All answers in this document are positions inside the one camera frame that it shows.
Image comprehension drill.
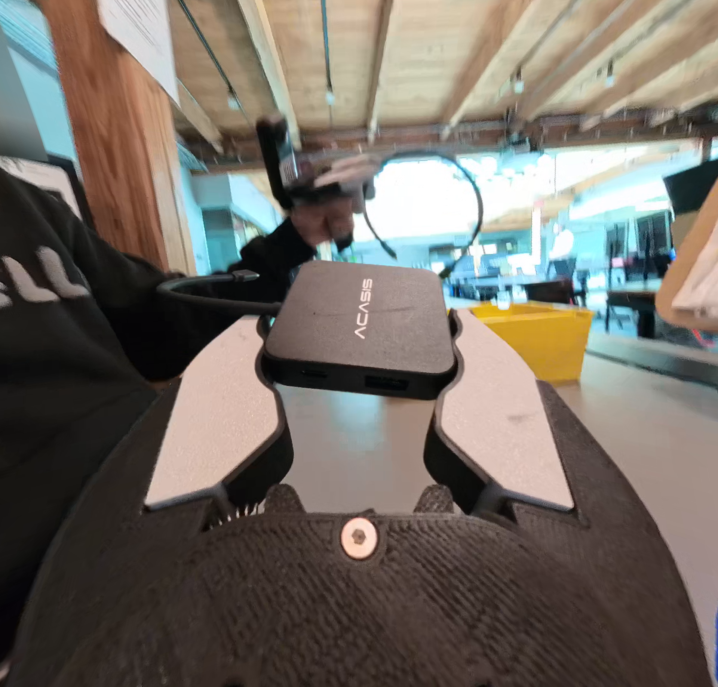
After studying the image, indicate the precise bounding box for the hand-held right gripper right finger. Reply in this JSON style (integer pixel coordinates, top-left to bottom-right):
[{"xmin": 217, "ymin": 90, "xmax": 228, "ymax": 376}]
[{"xmin": 423, "ymin": 308, "xmax": 576, "ymax": 517}]

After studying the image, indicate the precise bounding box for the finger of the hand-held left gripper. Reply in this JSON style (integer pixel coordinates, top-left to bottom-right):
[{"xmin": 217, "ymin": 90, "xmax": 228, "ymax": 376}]
[{"xmin": 313, "ymin": 153, "xmax": 383, "ymax": 190}]

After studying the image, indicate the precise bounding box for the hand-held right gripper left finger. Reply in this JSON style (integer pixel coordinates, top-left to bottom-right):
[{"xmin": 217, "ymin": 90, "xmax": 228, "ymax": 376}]
[{"xmin": 143, "ymin": 316, "xmax": 295, "ymax": 522}]

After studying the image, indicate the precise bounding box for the yellow plastic bin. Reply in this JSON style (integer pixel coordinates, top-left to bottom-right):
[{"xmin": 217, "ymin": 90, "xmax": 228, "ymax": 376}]
[{"xmin": 470, "ymin": 300, "xmax": 594, "ymax": 384}]

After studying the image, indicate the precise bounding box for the braided cable with green plugs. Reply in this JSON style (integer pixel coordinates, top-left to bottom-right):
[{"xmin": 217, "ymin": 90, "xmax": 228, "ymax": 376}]
[{"xmin": 359, "ymin": 149, "xmax": 487, "ymax": 280}]

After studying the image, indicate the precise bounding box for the black hub with smooth cable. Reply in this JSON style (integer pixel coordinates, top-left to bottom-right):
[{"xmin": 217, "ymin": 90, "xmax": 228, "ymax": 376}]
[{"xmin": 157, "ymin": 260, "xmax": 458, "ymax": 401}]

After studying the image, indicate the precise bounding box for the grey desk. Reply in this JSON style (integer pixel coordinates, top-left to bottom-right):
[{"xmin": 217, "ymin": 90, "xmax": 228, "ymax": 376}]
[{"xmin": 275, "ymin": 297, "xmax": 718, "ymax": 660}]

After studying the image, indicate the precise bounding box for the person's left hand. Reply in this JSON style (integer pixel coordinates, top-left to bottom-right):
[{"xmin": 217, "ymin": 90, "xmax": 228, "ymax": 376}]
[{"xmin": 291, "ymin": 194, "xmax": 357, "ymax": 253}]

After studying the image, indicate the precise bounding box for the white paper notice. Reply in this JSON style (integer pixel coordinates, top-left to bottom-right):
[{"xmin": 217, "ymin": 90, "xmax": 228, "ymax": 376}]
[{"xmin": 92, "ymin": 0, "xmax": 180, "ymax": 105}]

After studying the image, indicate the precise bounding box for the wooden sign board with papers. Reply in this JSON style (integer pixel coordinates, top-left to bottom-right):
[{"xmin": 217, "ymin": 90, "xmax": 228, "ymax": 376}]
[{"xmin": 655, "ymin": 182, "xmax": 718, "ymax": 332}]

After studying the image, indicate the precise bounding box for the black framed marker sign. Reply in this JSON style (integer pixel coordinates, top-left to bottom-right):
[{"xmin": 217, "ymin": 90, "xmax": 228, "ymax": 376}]
[{"xmin": 0, "ymin": 154, "xmax": 95, "ymax": 229}]

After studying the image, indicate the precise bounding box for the wooden support post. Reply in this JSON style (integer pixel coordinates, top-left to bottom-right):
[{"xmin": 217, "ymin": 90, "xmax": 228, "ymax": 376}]
[{"xmin": 34, "ymin": 0, "xmax": 197, "ymax": 275}]

